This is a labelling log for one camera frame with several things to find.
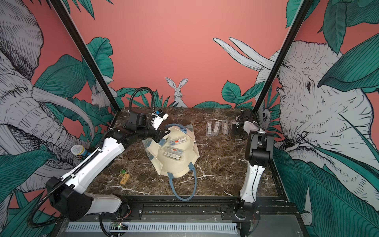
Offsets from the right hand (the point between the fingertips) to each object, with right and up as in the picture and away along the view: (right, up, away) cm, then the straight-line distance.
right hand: (234, 127), depth 105 cm
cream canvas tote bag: (-42, -18, -12) cm, 47 cm away
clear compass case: (-6, 0, +4) cm, 7 cm away
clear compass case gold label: (-13, -1, +2) cm, 13 cm away
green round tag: (-73, -26, -17) cm, 79 cm away
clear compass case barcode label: (-18, -1, +2) cm, 18 cm away
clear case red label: (-40, -9, -9) cm, 42 cm away
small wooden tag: (-70, -29, -21) cm, 79 cm away
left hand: (-42, 0, -31) cm, 52 cm away
